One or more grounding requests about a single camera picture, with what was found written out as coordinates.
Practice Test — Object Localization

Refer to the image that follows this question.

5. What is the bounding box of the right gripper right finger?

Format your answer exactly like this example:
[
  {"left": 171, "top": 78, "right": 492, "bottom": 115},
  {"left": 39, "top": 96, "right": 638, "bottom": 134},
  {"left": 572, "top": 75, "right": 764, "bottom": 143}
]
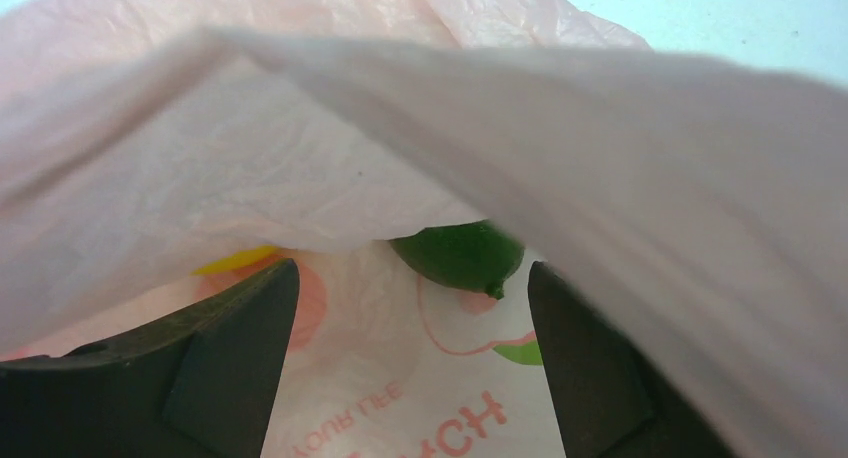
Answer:
[{"left": 528, "top": 262, "right": 733, "bottom": 458}]

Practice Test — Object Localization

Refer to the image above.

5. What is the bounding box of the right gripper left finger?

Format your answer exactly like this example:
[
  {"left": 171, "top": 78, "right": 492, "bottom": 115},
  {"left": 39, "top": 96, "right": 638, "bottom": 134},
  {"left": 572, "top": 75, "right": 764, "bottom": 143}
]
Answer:
[{"left": 1, "top": 260, "right": 300, "bottom": 457}]

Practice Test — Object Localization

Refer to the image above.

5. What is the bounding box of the yellow fake fruit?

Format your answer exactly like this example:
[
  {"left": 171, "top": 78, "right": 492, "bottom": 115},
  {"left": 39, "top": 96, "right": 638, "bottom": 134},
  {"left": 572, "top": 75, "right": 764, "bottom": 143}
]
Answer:
[{"left": 193, "top": 245, "right": 278, "bottom": 275}]

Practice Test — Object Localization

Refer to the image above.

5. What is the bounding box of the pink plastic bag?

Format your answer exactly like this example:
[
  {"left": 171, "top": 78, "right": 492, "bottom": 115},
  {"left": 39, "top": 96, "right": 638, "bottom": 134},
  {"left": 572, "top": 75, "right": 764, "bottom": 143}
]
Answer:
[{"left": 1, "top": 0, "right": 847, "bottom": 457}]

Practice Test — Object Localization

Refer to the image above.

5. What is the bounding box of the green fake lime in bag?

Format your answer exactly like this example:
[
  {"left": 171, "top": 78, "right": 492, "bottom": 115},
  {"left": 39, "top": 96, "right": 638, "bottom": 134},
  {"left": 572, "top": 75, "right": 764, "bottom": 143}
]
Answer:
[{"left": 389, "top": 220, "right": 525, "bottom": 300}]

